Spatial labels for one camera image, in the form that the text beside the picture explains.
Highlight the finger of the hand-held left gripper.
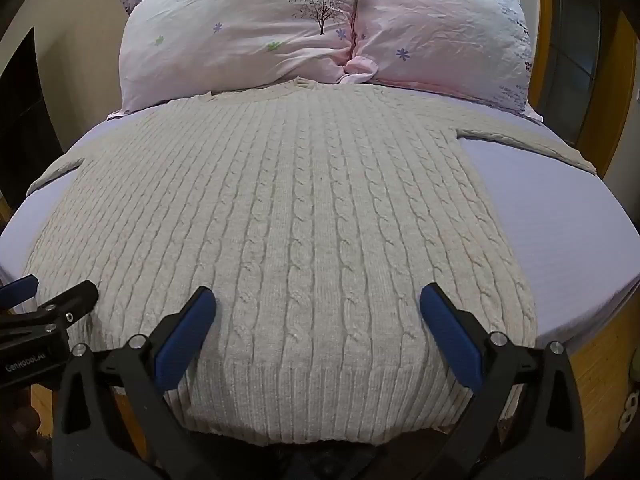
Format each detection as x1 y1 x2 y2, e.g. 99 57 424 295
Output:
0 280 99 352
0 276 39 311

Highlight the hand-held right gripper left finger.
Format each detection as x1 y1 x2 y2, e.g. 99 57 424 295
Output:
52 286 217 480

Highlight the beige cable-knit sweater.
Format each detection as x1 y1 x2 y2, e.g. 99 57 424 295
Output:
24 78 597 447

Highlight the dark wooden cabinet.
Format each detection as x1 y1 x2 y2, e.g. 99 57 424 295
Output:
0 27 63 206

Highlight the wooden door frame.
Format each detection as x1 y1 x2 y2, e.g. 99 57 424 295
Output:
537 0 640 181

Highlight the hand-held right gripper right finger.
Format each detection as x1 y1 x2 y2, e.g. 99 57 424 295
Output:
419 283 587 480

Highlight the pink floral pillow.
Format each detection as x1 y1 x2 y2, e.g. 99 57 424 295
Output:
118 0 357 112
345 0 544 122

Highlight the bed with lavender sheet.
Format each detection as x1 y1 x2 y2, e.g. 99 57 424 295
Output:
0 81 640 480

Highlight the white wall socket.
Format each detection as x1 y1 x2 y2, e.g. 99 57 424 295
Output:
619 394 640 433

